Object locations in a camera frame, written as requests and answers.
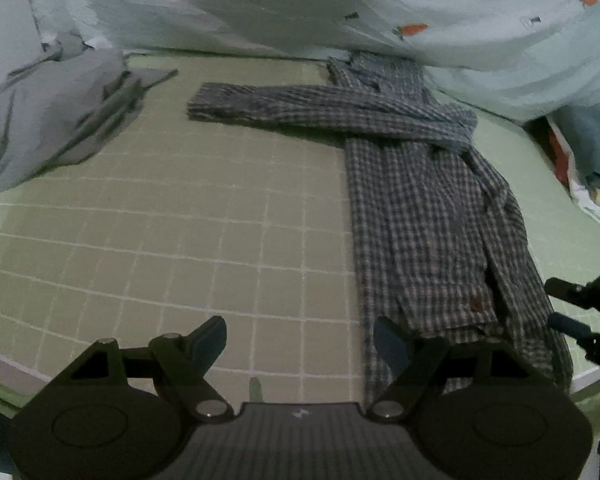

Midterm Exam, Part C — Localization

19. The carrot print light quilt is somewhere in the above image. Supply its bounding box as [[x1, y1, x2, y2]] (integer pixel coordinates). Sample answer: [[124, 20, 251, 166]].
[[22, 0, 600, 123]]

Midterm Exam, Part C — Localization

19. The grey garment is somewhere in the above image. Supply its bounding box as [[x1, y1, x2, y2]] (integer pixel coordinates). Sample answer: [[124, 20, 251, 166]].
[[0, 32, 180, 196]]

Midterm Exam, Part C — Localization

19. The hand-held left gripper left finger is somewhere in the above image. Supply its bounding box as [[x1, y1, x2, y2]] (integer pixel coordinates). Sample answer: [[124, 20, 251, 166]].
[[55, 315, 231, 421]]

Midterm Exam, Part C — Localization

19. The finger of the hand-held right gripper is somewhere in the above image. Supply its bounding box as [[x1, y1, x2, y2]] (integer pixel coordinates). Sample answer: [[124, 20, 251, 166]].
[[547, 311, 600, 388], [544, 269, 600, 313]]

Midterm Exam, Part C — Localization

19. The green grid bed sheet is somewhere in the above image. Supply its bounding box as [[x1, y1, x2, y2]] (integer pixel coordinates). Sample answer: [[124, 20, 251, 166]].
[[0, 50, 600, 411]]

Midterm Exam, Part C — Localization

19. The blue-grey cloth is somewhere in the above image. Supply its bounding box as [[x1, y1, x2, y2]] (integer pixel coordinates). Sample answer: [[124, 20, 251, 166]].
[[550, 102, 600, 186]]

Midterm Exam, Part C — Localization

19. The grey mattress pad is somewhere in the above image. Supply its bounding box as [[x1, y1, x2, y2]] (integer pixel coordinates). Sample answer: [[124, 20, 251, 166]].
[[0, 344, 56, 387]]

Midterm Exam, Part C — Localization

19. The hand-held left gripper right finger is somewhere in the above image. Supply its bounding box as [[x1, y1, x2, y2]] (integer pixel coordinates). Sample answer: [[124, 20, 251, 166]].
[[367, 316, 556, 421]]

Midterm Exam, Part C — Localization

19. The blue plaid shirt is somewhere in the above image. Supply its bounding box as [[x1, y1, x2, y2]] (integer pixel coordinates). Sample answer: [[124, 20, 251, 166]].
[[186, 51, 576, 411]]

